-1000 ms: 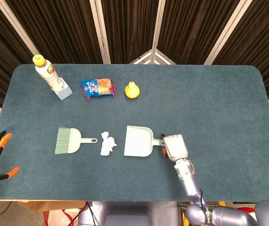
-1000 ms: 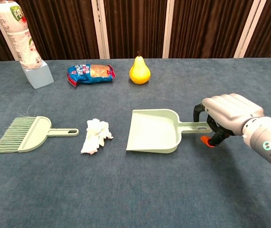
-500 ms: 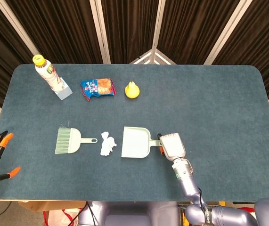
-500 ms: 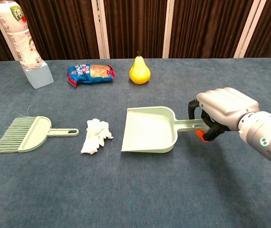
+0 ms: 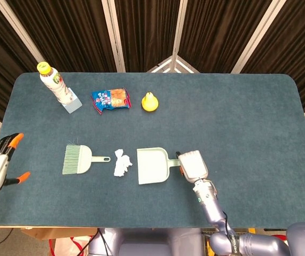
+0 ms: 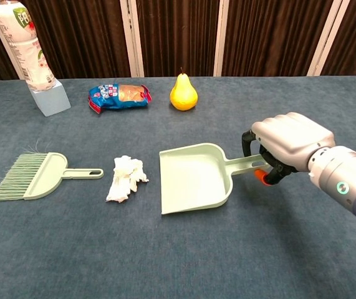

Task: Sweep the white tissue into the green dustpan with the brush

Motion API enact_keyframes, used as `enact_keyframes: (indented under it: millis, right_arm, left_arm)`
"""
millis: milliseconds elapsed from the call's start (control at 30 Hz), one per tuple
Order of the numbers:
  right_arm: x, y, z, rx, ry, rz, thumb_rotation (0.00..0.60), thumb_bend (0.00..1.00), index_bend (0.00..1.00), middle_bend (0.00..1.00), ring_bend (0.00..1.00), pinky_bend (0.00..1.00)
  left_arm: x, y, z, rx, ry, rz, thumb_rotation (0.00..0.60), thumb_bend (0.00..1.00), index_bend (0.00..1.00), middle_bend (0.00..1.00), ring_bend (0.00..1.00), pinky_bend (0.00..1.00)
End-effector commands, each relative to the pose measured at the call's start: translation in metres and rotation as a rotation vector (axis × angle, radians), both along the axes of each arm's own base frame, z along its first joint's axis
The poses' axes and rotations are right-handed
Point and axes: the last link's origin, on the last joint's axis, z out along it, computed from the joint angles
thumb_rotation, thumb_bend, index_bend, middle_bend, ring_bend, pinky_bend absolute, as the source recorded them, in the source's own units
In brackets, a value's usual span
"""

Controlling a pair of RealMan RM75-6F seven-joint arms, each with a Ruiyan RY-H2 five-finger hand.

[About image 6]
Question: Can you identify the right robot hand, orange thumb tip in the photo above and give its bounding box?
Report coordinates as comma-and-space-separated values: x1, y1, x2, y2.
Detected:
241, 112, 336, 187

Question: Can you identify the mint green dustpan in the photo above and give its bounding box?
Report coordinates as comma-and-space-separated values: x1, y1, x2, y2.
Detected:
159, 143, 271, 216

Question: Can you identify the white tissue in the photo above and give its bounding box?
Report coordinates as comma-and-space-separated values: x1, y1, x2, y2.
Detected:
105, 155, 150, 204

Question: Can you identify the mint green hand brush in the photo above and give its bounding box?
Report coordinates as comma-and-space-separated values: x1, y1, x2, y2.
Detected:
0, 140, 105, 202

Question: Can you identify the yellow pear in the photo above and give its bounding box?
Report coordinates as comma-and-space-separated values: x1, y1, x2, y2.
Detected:
169, 67, 199, 112

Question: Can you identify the brown pleated white-framed folding screen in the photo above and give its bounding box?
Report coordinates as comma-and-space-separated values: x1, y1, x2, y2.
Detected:
0, 0, 356, 87

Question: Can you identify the blue felt table cover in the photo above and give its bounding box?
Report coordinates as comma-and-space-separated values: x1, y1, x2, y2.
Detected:
0, 76, 356, 299

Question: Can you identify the blue snack bag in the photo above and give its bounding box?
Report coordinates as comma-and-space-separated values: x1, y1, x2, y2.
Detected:
87, 83, 153, 115

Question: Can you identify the light blue block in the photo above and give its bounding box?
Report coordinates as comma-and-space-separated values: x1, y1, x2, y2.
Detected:
29, 78, 72, 118

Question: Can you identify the white drink bottle, yellow cap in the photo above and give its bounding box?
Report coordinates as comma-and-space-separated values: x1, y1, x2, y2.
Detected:
0, 0, 57, 92

